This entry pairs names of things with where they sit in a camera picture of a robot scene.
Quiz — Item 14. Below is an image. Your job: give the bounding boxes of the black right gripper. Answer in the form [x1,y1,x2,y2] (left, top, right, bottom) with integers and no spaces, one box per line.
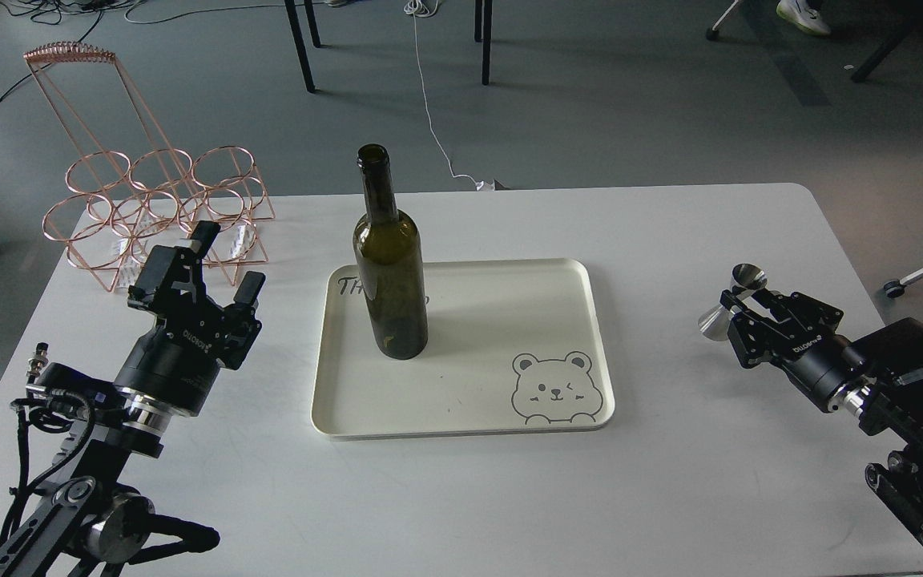
[728,289,869,415]

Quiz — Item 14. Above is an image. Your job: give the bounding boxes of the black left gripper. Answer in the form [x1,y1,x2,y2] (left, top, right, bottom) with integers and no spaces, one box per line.
[114,220,266,416]

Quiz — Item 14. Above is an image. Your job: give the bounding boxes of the silver steel jigger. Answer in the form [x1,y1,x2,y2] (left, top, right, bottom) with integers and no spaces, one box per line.
[697,263,767,342]

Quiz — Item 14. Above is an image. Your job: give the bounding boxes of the dark green wine bottle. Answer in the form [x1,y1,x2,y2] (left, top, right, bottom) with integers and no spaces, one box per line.
[353,143,429,359]

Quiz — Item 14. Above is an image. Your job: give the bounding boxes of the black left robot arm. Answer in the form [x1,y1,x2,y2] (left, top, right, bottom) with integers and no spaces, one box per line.
[0,220,266,576]

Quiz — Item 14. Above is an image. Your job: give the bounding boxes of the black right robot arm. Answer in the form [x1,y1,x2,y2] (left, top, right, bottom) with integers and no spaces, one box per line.
[720,289,923,546]

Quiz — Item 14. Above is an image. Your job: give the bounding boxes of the chair base with caster right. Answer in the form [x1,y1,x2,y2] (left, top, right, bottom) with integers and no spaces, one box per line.
[882,267,923,299]

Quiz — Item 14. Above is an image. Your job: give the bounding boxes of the cream tray with bear print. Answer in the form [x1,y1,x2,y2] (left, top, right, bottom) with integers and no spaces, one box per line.
[311,258,615,439]

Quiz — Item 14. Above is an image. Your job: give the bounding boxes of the black table legs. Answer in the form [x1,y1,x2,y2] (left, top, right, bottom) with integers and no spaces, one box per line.
[284,0,494,94]

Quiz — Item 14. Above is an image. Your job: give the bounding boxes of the black stand leg top right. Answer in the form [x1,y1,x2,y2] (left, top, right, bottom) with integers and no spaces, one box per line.
[849,15,920,83]

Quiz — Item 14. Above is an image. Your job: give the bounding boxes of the white sneaker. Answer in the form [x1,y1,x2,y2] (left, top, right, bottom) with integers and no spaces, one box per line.
[776,1,832,38]

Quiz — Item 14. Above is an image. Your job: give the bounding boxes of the white chair leg top right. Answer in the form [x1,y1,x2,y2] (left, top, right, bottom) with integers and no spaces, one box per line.
[704,0,744,42]

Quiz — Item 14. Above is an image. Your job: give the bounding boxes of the copper wire wine rack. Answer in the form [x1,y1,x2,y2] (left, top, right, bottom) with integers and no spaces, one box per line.
[23,41,277,293]

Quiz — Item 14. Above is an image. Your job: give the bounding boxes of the black cables on floor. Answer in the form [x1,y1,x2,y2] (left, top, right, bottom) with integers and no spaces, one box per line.
[0,0,286,155]

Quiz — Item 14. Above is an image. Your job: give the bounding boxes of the white cable on floor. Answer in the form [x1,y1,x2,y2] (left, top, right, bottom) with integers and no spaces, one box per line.
[403,0,497,192]

